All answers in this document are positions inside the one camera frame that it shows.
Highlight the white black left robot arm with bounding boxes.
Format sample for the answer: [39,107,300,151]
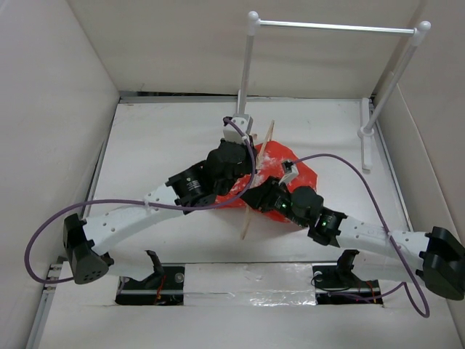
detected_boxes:
[63,140,256,284]

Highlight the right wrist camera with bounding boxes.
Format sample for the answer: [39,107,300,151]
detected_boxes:
[279,160,299,185]

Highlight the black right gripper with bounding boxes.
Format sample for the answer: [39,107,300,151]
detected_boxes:
[237,175,308,229]

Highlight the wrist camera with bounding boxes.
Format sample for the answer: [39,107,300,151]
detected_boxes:
[279,160,299,185]
[223,113,254,144]

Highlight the orange white tie-dye trousers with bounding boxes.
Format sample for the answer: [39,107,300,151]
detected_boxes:
[215,140,323,228]

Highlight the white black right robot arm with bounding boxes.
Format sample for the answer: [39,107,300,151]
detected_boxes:
[242,177,464,300]

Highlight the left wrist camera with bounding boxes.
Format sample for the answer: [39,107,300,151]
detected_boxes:
[223,113,254,144]

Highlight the white clothes rack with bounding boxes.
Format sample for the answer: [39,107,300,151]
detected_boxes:
[230,10,432,172]

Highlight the wooden clothes hanger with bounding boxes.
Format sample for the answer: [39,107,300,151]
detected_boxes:
[240,119,277,241]

